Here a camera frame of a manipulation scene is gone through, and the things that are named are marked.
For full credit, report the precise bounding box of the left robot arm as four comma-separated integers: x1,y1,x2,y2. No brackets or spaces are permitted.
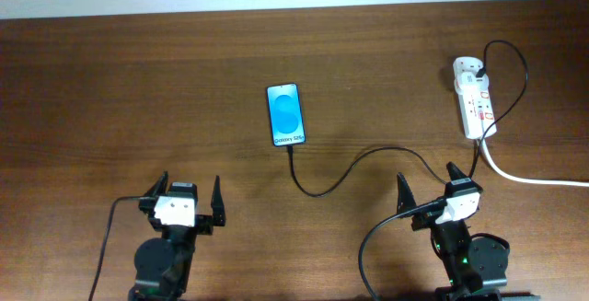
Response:
128,172,226,301

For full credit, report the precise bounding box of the white USB charger plug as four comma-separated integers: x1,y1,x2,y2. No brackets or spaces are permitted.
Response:
454,72,489,95

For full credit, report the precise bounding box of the blue Galaxy smartphone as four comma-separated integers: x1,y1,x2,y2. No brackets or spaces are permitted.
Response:
266,83,306,146

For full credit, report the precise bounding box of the white power strip cord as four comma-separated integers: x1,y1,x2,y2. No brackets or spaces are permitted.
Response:
479,137,589,189

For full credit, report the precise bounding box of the white power strip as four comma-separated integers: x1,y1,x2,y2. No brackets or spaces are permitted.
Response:
453,56,497,140

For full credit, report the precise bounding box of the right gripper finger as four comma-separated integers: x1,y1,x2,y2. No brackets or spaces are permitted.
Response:
397,173,417,217
446,162,469,184

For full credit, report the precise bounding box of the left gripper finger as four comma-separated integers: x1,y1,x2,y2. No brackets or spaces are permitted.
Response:
211,176,225,218
138,171,168,214

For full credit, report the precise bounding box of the black USB charging cable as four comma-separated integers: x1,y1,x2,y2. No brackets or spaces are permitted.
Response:
286,39,530,199

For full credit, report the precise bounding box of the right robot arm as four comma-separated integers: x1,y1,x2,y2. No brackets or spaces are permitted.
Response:
397,162,510,300

